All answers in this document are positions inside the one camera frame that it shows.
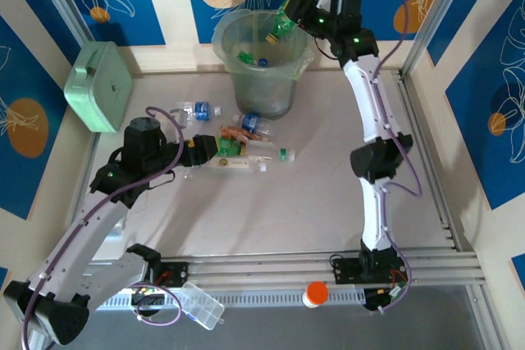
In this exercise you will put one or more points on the clear bottle white label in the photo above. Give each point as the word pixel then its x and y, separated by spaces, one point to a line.
pixel 236 162

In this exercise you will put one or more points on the frosted bottle green cap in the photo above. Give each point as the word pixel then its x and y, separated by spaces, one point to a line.
pixel 262 148

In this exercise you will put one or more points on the clear bottle blue cap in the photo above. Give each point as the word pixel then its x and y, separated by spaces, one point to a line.
pixel 262 62

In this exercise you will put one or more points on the translucent trash bin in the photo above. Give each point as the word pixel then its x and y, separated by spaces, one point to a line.
pixel 262 100

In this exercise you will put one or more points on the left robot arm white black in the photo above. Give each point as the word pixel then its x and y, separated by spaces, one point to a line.
pixel 82 235

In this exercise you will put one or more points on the mint green plastic case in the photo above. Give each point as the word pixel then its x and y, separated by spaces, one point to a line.
pixel 102 92

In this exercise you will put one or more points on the clear plastic organizer box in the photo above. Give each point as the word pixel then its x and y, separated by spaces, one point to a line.
pixel 201 305

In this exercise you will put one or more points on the white jar orange lid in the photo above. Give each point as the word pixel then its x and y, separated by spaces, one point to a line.
pixel 316 293

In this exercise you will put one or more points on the aluminium side rail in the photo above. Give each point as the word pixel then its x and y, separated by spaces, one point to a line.
pixel 80 186
pixel 435 186

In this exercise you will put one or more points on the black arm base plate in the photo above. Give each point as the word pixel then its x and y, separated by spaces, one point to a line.
pixel 176 274
pixel 344 270

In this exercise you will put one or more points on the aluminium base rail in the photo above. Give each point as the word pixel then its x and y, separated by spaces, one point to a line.
pixel 262 268

